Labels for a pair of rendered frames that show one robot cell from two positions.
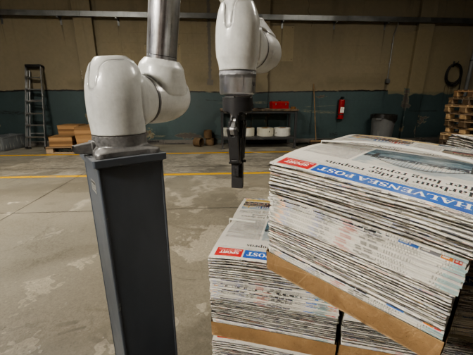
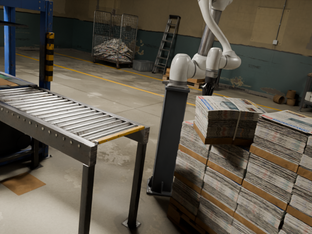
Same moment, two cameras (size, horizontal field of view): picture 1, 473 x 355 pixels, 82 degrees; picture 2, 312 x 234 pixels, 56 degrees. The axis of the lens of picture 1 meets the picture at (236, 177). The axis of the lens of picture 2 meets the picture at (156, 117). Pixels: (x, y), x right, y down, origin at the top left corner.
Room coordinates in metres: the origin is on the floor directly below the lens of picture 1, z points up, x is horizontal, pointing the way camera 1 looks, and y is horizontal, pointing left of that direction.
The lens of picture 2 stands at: (-1.25, -0.98, 1.46)
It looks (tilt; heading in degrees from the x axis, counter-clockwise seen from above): 17 degrees down; 36
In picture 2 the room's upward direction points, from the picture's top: 8 degrees clockwise
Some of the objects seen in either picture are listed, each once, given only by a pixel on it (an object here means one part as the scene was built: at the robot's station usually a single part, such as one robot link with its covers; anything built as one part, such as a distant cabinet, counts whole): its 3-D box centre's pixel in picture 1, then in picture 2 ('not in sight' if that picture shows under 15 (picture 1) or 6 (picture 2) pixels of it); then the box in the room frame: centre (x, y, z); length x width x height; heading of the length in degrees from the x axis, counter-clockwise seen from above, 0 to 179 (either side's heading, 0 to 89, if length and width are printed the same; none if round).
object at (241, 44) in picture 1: (239, 36); (215, 58); (0.72, -0.01, 1.30); 0.13 x 0.11 x 0.16; 155
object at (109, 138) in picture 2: not in sight; (122, 133); (-0.01, 0.15, 0.81); 0.43 x 0.03 x 0.02; 4
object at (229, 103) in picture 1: (237, 115); (209, 83); (0.71, 0.00, 1.12); 0.08 x 0.07 x 0.09; 167
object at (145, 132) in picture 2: not in sight; (80, 110); (0.21, 0.83, 0.74); 1.34 x 0.05 x 0.12; 94
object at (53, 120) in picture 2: not in sight; (71, 117); (-0.03, 0.62, 0.77); 0.47 x 0.05 x 0.05; 4
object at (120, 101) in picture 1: (117, 95); (181, 67); (0.85, 0.35, 1.17); 0.18 x 0.16 x 0.22; 155
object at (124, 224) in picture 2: not in sight; (131, 223); (0.25, 0.19, 0.01); 0.14 x 0.14 x 0.01; 4
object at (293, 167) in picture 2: not in sight; (288, 152); (0.55, -0.68, 0.86); 0.38 x 0.29 x 0.04; 169
